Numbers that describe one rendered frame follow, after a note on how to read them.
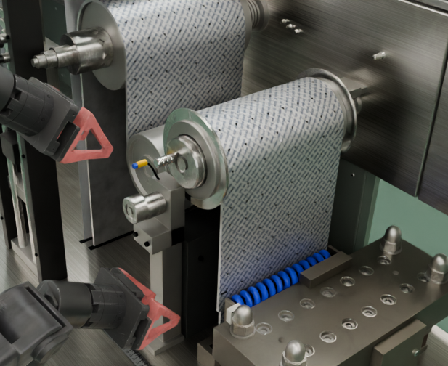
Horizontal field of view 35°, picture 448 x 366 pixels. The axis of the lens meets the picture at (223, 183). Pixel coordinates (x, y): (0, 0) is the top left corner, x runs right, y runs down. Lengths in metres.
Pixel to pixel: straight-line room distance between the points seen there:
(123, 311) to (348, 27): 0.57
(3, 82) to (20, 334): 0.27
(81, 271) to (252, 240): 0.41
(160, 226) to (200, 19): 0.34
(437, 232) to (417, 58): 2.14
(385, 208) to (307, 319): 2.23
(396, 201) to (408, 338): 2.28
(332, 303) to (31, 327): 0.48
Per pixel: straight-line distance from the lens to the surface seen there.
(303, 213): 1.11
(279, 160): 1.01
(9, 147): 1.23
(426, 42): 1.07
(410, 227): 3.17
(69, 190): 1.59
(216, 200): 0.97
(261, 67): 1.34
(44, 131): 0.82
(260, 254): 1.08
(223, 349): 1.04
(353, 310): 1.09
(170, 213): 1.02
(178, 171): 0.98
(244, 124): 0.97
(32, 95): 0.81
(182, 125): 0.97
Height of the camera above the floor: 1.74
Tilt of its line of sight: 32 degrees down
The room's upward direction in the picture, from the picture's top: 2 degrees clockwise
